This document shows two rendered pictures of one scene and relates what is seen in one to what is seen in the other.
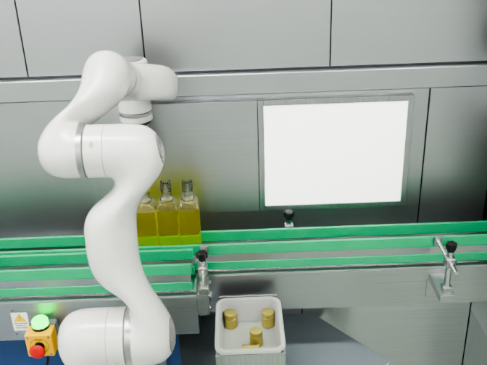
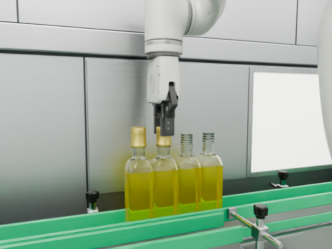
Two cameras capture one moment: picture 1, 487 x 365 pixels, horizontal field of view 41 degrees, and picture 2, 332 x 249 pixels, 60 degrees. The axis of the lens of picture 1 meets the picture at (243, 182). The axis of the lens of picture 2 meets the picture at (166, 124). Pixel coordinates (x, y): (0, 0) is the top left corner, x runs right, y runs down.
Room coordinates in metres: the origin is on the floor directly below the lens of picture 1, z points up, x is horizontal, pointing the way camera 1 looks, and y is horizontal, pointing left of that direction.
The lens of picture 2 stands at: (0.96, 0.48, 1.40)
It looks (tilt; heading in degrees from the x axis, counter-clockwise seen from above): 5 degrees down; 340
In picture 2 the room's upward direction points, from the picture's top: straight up
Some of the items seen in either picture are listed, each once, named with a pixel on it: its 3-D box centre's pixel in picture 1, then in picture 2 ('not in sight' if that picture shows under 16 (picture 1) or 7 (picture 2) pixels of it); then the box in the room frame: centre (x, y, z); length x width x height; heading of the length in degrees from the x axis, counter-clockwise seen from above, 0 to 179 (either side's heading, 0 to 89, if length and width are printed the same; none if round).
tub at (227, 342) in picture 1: (249, 335); not in sight; (1.35, 0.00, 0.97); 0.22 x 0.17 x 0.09; 0
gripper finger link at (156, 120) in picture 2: not in sight; (158, 119); (1.60, 0.27, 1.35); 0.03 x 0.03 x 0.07; 1
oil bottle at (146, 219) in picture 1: (148, 233); (163, 201); (1.57, 0.27, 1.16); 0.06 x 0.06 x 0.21; 1
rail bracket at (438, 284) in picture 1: (444, 274); not in sight; (1.45, -0.53, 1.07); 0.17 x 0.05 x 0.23; 0
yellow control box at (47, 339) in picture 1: (43, 338); not in sight; (1.38, 0.54, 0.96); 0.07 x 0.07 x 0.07; 0
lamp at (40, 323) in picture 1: (40, 321); not in sight; (1.38, 0.54, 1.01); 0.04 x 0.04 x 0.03
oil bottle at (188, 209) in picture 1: (190, 231); (207, 195); (1.58, 0.15, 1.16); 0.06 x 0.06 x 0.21; 1
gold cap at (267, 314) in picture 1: (268, 318); not in sight; (1.43, -0.05, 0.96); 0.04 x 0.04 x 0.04
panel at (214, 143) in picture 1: (251, 156); (239, 122); (1.71, -0.03, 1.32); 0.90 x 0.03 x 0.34; 90
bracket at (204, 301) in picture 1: (204, 294); not in sight; (1.47, 0.11, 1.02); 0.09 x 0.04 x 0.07; 0
